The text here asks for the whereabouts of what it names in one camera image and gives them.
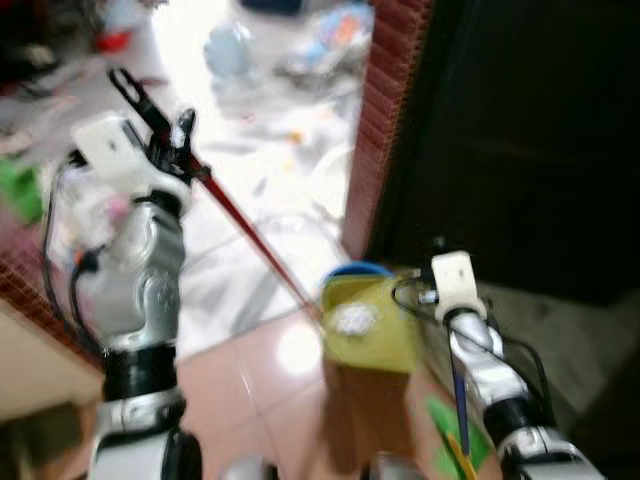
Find red broom handle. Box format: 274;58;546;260
186;158;323;319

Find red bowl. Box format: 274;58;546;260
95;29;133;54

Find large clear water bottle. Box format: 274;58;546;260
204;19;253;83

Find green plastic object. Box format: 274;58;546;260
0;155;43;227

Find clear plastic bag clutter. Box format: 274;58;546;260
278;4;377;83

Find red brick pillar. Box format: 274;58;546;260
339;0;437;263

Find dark wooden door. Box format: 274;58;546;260
368;0;640;307

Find blue dustpan stick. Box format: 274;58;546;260
452;356;473;453

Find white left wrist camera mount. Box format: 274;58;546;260
72;112;191;206

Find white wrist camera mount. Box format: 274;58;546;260
429;251;489;322
72;112;191;206

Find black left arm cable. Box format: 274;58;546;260
39;155;105;357

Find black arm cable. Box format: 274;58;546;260
392;270;557;421
39;155;105;357

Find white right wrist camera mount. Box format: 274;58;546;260
429;251;489;322

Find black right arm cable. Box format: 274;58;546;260
392;270;557;421

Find green dustpan handle piece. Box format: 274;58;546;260
423;394;493;475

